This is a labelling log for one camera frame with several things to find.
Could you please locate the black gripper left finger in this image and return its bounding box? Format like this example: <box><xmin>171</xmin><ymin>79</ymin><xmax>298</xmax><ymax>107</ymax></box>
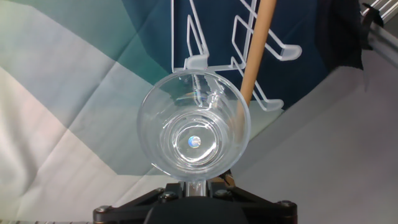
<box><xmin>93</xmin><ymin>182</ymin><xmax>188</xmax><ymax>223</ymax></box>

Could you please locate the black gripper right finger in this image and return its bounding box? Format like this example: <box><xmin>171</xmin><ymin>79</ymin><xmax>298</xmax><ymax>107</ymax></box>
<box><xmin>207</xmin><ymin>182</ymin><xmax>298</xmax><ymax>223</ymax></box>

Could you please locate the clear plastic cup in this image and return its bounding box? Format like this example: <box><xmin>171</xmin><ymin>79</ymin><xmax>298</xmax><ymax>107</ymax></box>
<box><xmin>136</xmin><ymin>68</ymin><xmax>251</xmax><ymax>183</ymax></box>

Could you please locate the teal white gradient tablecloth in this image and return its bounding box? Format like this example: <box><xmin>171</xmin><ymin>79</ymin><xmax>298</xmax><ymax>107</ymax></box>
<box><xmin>0</xmin><ymin>0</ymin><xmax>364</xmax><ymax>224</ymax></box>

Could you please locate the black pole clamp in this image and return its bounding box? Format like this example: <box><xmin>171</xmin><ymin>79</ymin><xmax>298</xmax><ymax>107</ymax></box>
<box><xmin>360</xmin><ymin>2</ymin><xmax>385</xmax><ymax>50</ymax></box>

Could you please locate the white wire cup rack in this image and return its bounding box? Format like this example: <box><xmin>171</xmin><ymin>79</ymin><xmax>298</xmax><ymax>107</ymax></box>
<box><xmin>170</xmin><ymin>0</ymin><xmax>303</xmax><ymax>112</ymax></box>

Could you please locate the grey metal frame pole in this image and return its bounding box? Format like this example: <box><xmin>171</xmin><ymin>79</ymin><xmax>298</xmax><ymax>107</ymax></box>
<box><xmin>360</xmin><ymin>0</ymin><xmax>398</xmax><ymax>71</ymax></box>

